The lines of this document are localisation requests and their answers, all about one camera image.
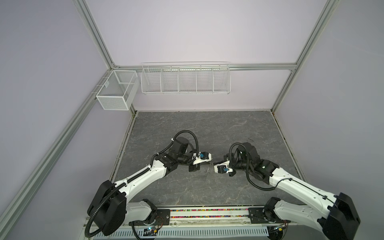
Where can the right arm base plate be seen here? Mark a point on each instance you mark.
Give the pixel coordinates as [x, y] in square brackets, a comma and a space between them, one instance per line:
[260, 216]

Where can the white slotted cable duct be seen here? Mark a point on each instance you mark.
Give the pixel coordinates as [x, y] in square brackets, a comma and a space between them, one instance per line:
[205, 233]

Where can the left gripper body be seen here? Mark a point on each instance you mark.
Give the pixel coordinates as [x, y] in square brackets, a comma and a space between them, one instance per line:
[188, 160]

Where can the white wire shelf basket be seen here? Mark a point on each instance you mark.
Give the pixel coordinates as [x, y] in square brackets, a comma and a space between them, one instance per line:
[186, 78]

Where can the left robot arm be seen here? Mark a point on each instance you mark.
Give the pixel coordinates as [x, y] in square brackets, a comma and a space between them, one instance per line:
[111, 206]

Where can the white mesh box basket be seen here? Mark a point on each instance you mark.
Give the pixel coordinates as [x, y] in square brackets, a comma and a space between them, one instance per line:
[119, 90]

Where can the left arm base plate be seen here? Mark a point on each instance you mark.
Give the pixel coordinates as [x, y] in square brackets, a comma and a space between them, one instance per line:
[159, 217]

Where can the aluminium rail with coloured beads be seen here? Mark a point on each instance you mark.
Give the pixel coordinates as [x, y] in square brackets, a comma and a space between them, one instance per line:
[207, 212]

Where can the aluminium frame profiles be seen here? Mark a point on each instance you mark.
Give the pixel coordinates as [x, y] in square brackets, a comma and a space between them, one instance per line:
[19, 204]

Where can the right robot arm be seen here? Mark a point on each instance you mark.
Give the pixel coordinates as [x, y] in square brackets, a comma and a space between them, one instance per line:
[334, 215]

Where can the small circuit board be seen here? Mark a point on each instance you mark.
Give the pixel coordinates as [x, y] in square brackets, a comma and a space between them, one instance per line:
[150, 232]

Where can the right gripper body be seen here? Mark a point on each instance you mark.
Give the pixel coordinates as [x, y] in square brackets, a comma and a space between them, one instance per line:
[231, 157]

